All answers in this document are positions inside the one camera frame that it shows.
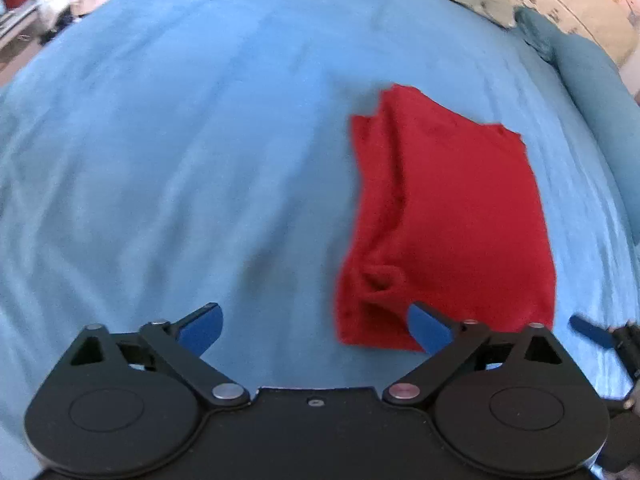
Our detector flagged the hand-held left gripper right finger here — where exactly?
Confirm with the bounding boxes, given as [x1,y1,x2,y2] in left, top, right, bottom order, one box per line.
[381,301,576,407]

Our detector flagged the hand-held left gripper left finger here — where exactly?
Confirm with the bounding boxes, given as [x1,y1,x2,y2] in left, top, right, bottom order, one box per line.
[69,302,251,409]

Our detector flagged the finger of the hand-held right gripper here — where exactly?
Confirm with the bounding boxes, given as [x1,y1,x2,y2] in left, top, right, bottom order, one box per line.
[569,314,640,382]

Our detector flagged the red sweater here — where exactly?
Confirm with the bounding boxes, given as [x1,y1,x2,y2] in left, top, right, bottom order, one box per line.
[334,83,558,352]

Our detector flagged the blue bed sheet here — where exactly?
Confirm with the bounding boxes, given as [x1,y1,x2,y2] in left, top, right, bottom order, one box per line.
[0,0,640,480]

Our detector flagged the blue pillow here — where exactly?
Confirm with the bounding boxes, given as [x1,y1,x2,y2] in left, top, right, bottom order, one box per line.
[512,6,640,248]

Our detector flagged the white shelf unit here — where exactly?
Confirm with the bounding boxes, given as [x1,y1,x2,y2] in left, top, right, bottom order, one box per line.
[0,0,118,68]

